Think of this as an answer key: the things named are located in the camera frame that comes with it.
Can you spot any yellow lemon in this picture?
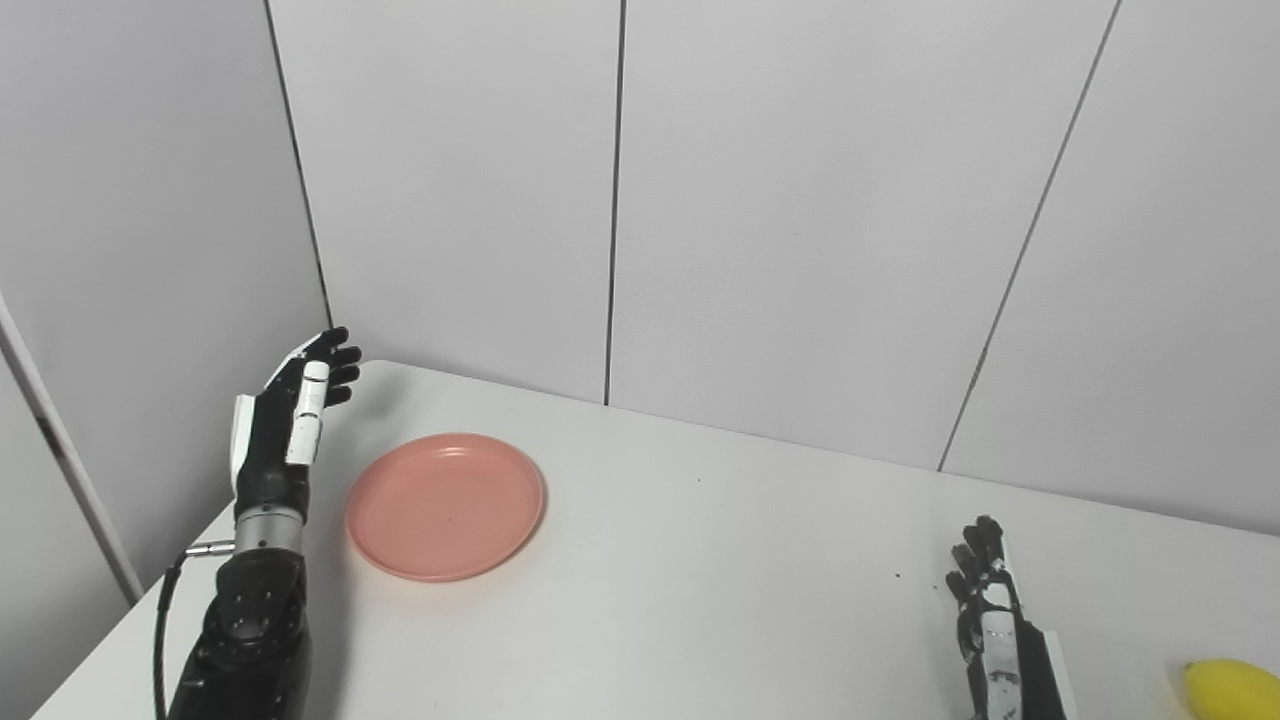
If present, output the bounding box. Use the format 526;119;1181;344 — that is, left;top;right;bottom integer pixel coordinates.
1183;659;1280;720

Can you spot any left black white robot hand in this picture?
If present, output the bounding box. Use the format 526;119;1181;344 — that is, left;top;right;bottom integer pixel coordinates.
230;327;363;523

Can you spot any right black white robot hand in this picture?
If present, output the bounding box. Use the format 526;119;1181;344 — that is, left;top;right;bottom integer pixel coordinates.
945;515;1078;720

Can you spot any pink round plate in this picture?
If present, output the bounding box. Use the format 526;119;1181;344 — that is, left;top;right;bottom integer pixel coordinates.
346;432;547;583

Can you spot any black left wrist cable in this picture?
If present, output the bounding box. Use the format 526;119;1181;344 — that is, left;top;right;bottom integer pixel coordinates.
151;540;237;720

